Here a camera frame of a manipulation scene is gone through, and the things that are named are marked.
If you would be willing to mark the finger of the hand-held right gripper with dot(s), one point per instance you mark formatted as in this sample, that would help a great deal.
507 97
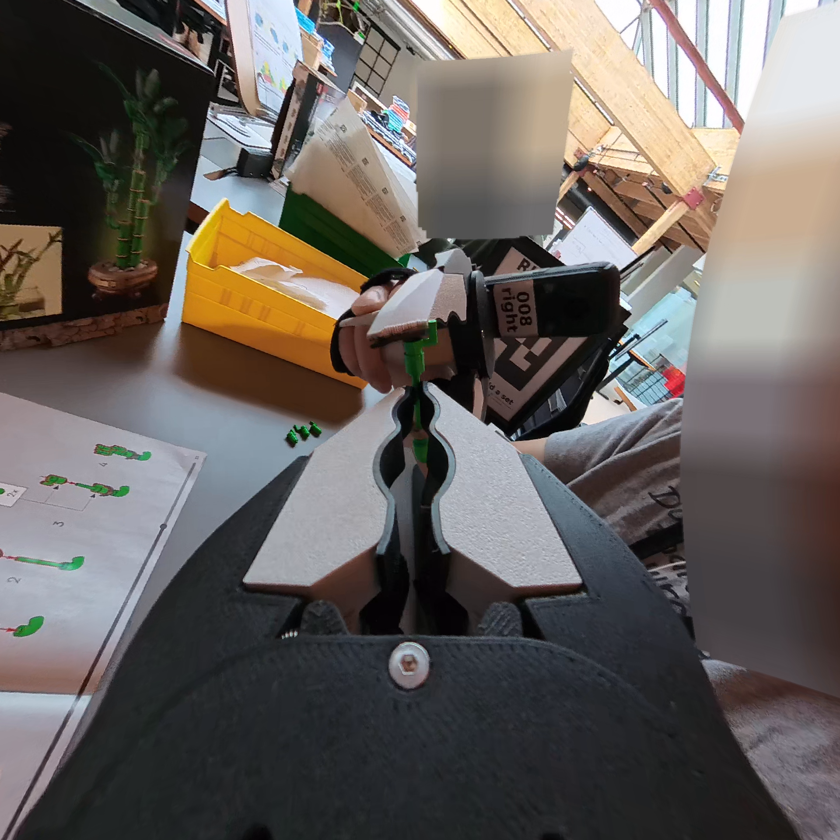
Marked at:
441 361
420 305

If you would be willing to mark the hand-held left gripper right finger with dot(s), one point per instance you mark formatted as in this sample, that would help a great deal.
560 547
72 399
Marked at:
499 518

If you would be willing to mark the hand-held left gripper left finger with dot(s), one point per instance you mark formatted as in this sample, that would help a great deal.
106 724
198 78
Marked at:
328 518

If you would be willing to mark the green lego stem assembly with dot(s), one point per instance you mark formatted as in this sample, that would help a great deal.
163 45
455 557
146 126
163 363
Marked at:
415 358

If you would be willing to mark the person's right forearm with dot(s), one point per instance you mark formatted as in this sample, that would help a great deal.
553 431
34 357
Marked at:
530 449

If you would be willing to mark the cluster of small green lego pieces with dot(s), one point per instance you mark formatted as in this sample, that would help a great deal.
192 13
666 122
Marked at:
303 433

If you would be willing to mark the lego instruction booklet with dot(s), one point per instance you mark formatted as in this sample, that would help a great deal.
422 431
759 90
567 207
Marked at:
72 525

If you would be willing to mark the black lego set box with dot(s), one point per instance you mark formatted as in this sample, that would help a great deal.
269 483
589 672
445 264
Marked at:
79 164

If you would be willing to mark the person's right hand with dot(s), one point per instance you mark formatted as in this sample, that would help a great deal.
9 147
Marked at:
367 358

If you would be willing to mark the white board sign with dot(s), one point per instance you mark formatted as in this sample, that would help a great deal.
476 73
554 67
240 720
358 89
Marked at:
600 237

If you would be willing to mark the sign with black square marker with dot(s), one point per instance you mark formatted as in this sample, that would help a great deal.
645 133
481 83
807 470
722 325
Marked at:
531 374

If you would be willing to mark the green plastic bin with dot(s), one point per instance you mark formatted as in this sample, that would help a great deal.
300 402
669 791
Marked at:
328 226

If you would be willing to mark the person's grey shirt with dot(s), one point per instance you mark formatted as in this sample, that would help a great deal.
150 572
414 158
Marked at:
623 472

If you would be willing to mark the white plastic bag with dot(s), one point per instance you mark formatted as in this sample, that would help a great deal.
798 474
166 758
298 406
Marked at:
282 282

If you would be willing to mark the red crate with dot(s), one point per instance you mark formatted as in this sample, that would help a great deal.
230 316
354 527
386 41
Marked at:
674 382

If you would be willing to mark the stack of white paper sheets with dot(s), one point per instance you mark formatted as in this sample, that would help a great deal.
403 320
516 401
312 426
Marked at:
354 170

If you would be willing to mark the yellow plastic bin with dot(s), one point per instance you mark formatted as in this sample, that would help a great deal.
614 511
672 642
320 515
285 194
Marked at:
262 328

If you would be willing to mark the black power adapter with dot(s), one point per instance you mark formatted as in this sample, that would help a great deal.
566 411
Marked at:
254 163

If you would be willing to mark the instruction sheet on curved board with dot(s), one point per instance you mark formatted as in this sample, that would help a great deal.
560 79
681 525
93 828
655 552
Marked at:
269 52

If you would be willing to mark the person's grey trousers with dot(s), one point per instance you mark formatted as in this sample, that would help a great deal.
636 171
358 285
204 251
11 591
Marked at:
781 754

